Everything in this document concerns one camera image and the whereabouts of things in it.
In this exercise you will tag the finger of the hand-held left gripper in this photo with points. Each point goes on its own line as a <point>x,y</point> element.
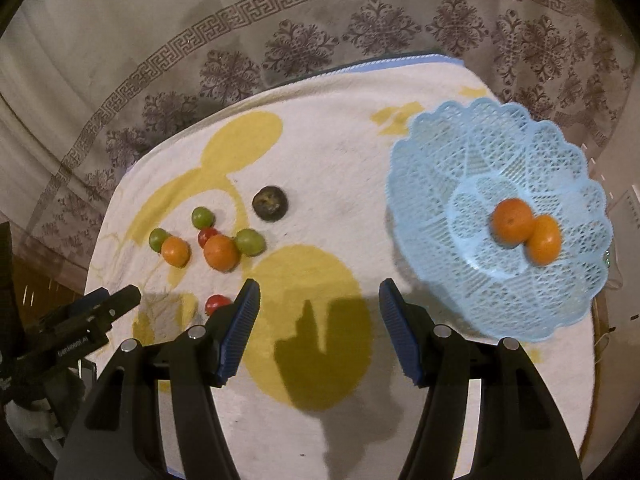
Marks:
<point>92,297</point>
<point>125,300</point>

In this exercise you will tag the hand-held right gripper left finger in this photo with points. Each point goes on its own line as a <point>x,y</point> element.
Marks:
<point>242,330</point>

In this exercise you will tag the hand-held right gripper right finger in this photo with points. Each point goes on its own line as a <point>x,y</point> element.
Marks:
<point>400,330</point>

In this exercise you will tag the small red tomato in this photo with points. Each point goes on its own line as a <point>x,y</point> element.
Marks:
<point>216,303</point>
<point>206,235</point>

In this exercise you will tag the green round fruit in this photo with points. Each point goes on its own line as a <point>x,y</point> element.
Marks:
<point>202,217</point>
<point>250,241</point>
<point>158,240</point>

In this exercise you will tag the orange mandarin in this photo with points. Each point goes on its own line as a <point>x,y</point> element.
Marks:
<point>545,241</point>
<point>510,221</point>
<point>221,253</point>
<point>175,252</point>

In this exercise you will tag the light blue lattice plastic basket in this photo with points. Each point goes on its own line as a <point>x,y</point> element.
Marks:
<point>450,280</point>

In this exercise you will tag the dark brown round fruit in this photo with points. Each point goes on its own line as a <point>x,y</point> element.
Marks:
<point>270,202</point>

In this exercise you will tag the person's left forearm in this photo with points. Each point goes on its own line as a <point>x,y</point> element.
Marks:
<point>30,425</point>

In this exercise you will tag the white and yellow printed towel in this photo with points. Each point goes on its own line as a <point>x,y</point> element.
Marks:
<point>320,170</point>

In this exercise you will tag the grey patterned bedsheet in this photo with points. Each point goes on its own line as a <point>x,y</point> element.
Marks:
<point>150,35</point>

